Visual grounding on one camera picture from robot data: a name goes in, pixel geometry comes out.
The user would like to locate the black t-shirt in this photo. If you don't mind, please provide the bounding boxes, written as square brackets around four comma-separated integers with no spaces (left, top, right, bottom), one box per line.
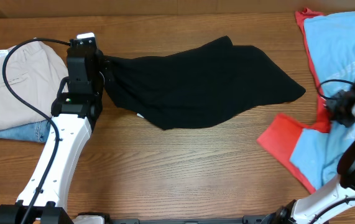
[104,36,305,130]

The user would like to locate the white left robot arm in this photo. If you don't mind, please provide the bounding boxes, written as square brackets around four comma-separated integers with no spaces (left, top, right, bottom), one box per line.
[0,33,106,223]

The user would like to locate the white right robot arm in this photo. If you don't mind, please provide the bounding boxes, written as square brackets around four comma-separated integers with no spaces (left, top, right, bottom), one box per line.
[261,82,355,224]

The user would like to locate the beige folded trousers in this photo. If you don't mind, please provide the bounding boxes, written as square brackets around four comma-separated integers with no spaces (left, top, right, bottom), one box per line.
[0,42,68,130]

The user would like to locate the light blue t-shirt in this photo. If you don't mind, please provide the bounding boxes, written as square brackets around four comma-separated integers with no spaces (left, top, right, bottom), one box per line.
[290,11,355,189]

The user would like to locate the red t-shirt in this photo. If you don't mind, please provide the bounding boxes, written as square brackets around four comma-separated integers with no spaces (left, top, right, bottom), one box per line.
[256,7,332,195]

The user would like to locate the blue denim jeans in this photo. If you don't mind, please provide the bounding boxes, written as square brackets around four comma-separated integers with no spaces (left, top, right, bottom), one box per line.
[0,120,50,143]

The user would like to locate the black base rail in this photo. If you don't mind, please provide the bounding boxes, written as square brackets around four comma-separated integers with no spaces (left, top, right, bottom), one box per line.
[77,212,277,224]

